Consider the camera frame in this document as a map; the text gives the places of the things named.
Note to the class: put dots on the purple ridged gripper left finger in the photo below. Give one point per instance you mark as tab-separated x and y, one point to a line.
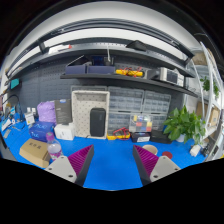
73	168

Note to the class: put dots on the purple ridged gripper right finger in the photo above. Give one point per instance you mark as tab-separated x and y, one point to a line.
151	167

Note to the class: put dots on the clear water bottle purple cap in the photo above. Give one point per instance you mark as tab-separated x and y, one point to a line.
53	146

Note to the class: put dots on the beige ceramic cup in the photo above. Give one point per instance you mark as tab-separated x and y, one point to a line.
151	149

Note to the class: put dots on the red bottle cap coaster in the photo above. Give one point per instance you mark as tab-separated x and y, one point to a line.
168	154

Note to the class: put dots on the black flat case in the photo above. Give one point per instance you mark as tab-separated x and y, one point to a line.
159	137

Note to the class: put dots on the black box white label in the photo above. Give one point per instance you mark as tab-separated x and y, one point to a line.
140	137

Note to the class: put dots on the small white box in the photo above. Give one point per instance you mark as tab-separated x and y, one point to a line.
65	132

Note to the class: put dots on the brown cardboard box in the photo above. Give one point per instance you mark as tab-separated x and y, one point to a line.
35	152

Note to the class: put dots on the yellow red clamp meter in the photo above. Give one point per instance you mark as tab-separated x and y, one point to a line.
120	134

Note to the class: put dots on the clear box of coloured parts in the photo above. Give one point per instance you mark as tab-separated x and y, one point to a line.
140	123

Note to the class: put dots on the white power adapter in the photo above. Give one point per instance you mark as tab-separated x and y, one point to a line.
195	150

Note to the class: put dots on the blue printed box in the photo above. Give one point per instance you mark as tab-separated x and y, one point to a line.
39	130

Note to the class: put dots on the green potted plant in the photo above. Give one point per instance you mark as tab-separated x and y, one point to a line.
182	122

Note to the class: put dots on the black speaker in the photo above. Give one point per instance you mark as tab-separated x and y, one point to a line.
97	122

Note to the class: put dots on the dark grey flat box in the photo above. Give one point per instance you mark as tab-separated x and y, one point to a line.
63	111

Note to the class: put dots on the purple plastic bag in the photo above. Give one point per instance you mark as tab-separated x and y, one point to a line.
46	111

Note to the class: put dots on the grey parts drawer cabinet right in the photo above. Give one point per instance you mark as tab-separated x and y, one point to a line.
157	105

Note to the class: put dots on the grey parts drawer cabinet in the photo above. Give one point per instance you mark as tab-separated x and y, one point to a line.
123	101
157	105

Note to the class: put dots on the white pegboard tray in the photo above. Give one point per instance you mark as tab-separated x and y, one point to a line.
82	102

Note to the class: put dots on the grey parts drawer cabinet left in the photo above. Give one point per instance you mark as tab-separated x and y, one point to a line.
123	101

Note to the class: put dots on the cardboard box on rack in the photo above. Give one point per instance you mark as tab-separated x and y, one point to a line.
214	114

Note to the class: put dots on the oscilloscope on shelf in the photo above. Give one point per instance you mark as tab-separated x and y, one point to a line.
166	75

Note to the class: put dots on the yellow multimeter on shelf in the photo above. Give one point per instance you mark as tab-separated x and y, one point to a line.
129	72

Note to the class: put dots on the dark blue bin on shelf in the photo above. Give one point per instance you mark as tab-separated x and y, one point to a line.
88	69

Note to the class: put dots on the small plant on rack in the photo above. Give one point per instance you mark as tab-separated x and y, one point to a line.
206	86

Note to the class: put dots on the white metal rack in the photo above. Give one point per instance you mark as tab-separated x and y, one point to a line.
210	71

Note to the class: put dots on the black wall shelf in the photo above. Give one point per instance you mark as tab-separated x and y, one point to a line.
129	82

